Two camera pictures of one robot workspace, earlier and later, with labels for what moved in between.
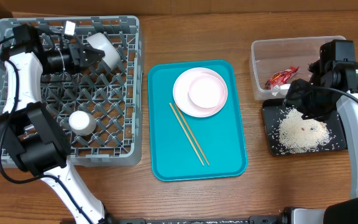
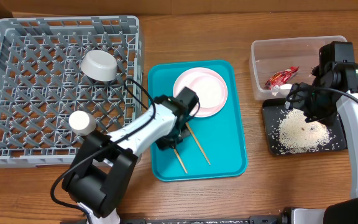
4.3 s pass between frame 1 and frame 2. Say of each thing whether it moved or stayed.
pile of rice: stayed
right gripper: stayed
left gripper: moved
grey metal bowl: moved
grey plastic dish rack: stayed
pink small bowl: stayed
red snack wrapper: stayed
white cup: stayed
